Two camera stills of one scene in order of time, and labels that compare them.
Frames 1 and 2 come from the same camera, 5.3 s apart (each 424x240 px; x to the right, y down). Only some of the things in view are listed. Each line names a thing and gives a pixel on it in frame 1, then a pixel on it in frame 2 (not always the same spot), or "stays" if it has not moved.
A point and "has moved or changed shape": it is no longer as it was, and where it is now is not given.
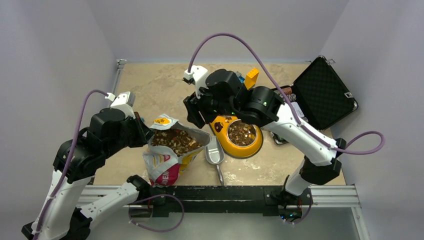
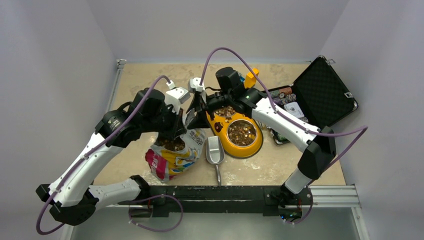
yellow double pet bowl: x=238 y=140 stays
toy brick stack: x=251 y=77 stays
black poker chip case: x=321 y=95 stays
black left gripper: x=144 y=133 → x=177 y=127
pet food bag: x=173 y=147 has moved or changed shape
